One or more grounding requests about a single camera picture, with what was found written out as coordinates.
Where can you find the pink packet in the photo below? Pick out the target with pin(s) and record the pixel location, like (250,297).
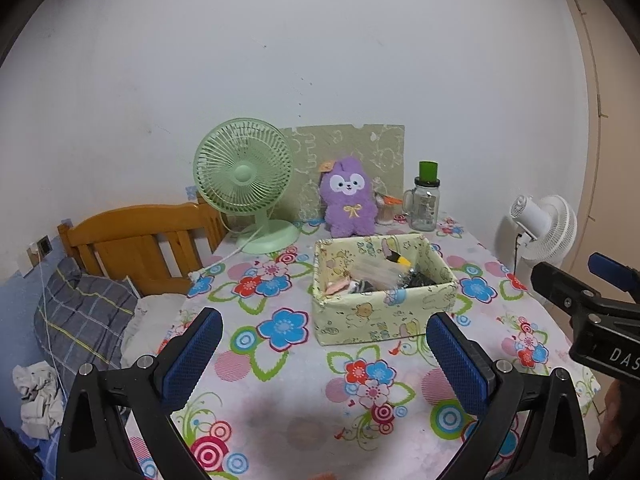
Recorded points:
(336,288)

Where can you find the glass mug jar green lid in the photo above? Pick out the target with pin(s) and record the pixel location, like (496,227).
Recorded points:
(425,205)

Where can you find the green cartoon printed board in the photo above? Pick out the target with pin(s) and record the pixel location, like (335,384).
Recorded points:
(310,150)

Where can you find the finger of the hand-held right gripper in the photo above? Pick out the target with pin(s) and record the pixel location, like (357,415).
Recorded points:
(607,266)
(555,282)

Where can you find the floral tablecloth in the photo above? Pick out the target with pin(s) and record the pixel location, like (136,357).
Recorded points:
(300,410)

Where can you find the yellow cartoon tissue pack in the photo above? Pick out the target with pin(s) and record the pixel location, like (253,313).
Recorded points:
(400,259)

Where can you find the blue bed sheet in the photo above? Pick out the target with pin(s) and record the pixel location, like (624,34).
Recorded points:
(20,320)

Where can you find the yellow cartoon storage box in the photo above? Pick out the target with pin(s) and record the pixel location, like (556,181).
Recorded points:
(360,317)

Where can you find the person's right hand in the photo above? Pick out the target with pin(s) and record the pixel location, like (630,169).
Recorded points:
(612,415)

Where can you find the cotton swab jar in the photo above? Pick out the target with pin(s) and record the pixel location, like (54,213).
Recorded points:
(386,215)

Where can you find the white standing fan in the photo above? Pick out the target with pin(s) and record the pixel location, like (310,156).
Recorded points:
(537,220)

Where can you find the wall socket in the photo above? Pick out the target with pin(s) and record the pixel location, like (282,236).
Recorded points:
(45,245)

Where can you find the clear plastic case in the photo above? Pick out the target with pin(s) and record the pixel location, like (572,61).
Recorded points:
(372,270)

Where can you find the green desk fan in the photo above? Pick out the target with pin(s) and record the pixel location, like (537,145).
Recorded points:
(242,174)

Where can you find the crumpled white cloth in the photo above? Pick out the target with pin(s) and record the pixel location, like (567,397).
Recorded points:
(37,400)

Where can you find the beige door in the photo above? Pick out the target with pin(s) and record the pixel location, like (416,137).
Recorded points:
(615,160)

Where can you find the purple plush toy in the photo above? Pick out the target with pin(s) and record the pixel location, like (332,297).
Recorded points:
(347,210)

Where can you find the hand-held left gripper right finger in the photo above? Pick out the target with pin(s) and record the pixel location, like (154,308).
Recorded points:
(457,365)

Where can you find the white quilt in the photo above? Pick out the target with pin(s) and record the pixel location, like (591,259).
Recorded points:
(150,317)

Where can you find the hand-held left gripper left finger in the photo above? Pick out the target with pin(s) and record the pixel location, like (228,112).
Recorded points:
(192,355)

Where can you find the wooden bed headboard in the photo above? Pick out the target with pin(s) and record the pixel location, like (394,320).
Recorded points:
(125,225)

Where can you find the grey plaid pillow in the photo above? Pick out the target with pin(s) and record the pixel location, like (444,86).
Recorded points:
(80,310)

